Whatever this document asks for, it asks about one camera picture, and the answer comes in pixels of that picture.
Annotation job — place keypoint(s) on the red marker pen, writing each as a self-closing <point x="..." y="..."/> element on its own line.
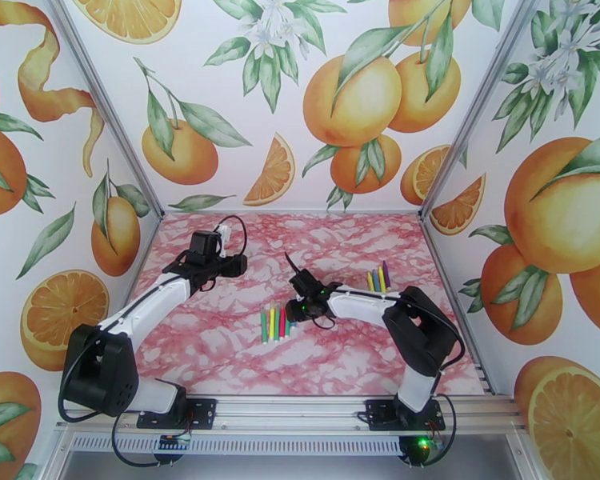
<point x="283" y="322"/>

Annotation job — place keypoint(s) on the yellow marker pen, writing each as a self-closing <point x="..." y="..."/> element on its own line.
<point x="381" y="279"/>
<point x="370" y="282"/>
<point x="272" y="322"/>

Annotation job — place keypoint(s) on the purple marker pen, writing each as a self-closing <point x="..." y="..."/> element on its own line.
<point x="386" y="273"/>

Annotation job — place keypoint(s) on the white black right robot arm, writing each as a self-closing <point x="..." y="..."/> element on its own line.
<point x="360" y="299"/>

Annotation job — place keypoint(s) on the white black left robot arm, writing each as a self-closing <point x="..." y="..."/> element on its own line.
<point x="145" y="303"/>

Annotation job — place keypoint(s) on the perforated metal strip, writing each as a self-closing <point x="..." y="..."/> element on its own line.
<point x="280" y="446"/>

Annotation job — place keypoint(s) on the small circuit board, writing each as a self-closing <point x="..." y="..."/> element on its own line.
<point x="425" y="443"/>
<point x="172" y="442"/>

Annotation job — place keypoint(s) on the aluminium side rail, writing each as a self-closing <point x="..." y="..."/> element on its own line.
<point x="146" y="251"/>
<point x="486" y="378"/>

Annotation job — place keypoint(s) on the thin aluminium edge rail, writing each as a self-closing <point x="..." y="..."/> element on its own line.
<point x="290" y="211"/>

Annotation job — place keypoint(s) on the wide slotted aluminium rail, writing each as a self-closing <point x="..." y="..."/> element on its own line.
<point x="290" y="413"/>

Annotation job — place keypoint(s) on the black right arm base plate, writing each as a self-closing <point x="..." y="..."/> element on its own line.
<point x="377" y="413"/>

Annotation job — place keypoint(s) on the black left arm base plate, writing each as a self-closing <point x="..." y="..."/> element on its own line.
<point x="202" y="412"/>

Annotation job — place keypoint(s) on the aluminium corner post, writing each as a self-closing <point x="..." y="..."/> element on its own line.
<point x="484" y="101"/>
<point x="106" y="101"/>

